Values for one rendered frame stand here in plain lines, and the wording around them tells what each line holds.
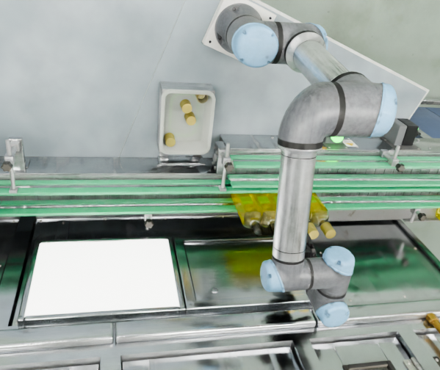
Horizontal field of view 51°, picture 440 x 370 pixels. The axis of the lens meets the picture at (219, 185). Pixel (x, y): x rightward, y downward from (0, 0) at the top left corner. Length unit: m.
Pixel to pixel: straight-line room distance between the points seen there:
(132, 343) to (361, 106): 0.80
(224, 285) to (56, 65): 0.84
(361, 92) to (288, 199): 0.27
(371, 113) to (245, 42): 0.45
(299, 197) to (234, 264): 0.53
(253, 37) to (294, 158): 0.44
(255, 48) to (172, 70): 0.35
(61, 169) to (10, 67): 0.34
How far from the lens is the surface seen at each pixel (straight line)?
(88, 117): 1.60
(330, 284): 1.14
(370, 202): 1.80
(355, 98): 0.99
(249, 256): 1.53
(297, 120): 0.96
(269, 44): 1.32
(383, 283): 1.64
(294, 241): 1.05
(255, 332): 1.32
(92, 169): 1.57
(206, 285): 1.39
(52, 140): 1.64
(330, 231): 1.48
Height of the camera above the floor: 2.24
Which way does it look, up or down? 58 degrees down
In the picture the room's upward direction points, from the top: 158 degrees clockwise
